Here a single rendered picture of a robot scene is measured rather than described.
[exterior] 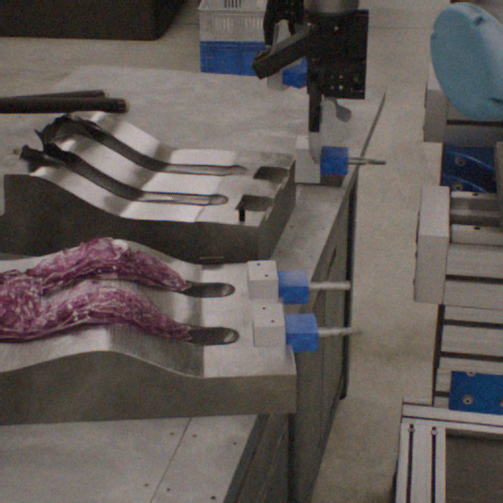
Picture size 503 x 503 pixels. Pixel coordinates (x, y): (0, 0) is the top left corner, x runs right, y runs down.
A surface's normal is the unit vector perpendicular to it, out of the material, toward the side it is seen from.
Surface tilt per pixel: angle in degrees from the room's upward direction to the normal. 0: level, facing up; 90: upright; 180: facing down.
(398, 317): 0
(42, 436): 0
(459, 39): 97
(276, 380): 90
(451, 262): 90
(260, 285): 90
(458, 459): 0
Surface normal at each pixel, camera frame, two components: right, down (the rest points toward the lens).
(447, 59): -0.90, 0.32
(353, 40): -0.11, 0.47
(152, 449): -0.01, -0.88
